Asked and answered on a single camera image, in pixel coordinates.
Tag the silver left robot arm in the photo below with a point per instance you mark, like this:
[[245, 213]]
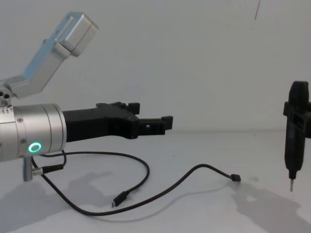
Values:
[[36, 131]]

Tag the white table cloth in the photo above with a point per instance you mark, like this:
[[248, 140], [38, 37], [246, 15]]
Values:
[[194, 206]]

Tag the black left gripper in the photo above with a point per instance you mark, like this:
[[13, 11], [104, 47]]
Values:
[[102, 123]]

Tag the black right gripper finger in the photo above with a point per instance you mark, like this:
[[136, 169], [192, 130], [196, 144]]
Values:
[[302, 121]]

